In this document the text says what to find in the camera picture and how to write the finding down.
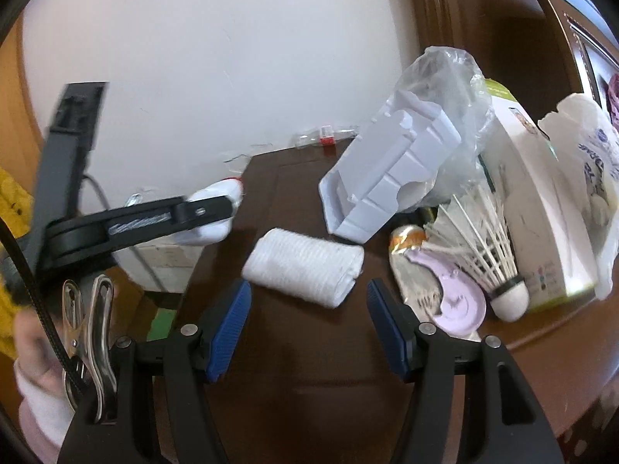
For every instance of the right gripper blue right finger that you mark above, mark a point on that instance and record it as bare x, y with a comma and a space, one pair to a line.
419, 354

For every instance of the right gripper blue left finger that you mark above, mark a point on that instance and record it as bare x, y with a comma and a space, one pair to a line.
197, 355

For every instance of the white round sock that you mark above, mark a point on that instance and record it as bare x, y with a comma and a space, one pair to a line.
218, 204

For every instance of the white green carton box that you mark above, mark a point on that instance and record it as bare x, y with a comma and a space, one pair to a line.
551, 245

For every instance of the white plastic blister tray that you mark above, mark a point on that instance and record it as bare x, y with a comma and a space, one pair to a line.
392, 164

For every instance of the person's left hand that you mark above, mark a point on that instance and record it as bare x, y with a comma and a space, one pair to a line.
35, 357

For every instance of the green floor mat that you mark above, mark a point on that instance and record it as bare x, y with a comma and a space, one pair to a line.
162, 324

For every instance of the metal clip on right gripper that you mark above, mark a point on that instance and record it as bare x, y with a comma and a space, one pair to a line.
86, 325

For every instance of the white feather shuttlecock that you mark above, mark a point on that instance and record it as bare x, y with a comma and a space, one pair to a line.
471, 232

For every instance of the clear vial red label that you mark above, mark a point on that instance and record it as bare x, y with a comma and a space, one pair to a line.
325, 136

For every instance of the white printed plastic bag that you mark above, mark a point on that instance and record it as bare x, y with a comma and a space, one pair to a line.
586, 146

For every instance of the purple lace quilt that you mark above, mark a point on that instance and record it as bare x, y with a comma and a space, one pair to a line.
612, 95

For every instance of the dark wooden headboard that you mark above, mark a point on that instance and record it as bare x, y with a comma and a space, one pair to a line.
541, 50

